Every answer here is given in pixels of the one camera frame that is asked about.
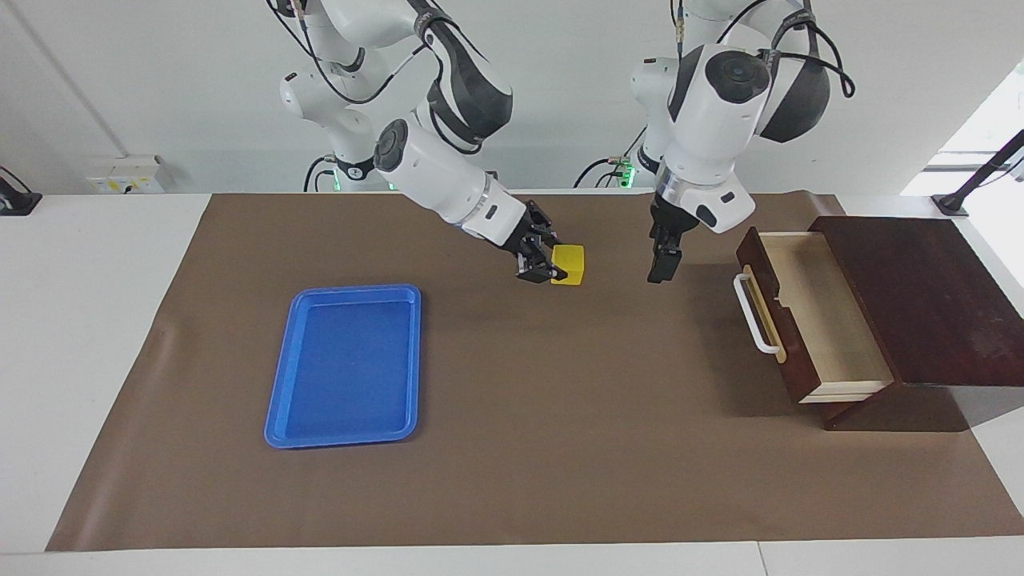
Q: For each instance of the wooden drawer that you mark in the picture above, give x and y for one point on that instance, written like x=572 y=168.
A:
x=824 y=320

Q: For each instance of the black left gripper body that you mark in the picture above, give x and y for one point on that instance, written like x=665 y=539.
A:
x=670 y=228

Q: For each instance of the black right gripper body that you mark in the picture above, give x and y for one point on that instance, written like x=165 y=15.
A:
x=530 y=240

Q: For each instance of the brown paper table mat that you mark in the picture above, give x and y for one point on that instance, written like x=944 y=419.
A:
x=560 y=440

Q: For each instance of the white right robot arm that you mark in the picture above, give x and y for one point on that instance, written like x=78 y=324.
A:
x=432 y=172

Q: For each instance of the blue plastic tray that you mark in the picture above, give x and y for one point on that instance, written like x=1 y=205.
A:
x=344 y=368

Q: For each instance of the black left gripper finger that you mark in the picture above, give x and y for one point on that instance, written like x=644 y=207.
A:
x=658 y=266
x=674 y=262

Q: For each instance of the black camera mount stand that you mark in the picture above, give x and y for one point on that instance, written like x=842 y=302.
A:
x=20 y=204
x=950 y=204

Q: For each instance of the yellow block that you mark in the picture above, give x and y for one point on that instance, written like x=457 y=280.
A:
x=570 y=268

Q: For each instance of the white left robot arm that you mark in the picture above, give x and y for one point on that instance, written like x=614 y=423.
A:
x=712 y=120

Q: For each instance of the green lit base connector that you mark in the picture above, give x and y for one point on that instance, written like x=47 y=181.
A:
x=628 y=174

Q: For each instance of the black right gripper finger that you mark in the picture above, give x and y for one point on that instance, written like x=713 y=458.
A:
x=538 y=274
x=552 y=238

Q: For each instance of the dark wooden cabinet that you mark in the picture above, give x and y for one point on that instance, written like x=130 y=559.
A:
x=944 y=304

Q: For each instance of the white wall socket box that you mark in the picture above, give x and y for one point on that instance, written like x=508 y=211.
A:
x=128 y=176

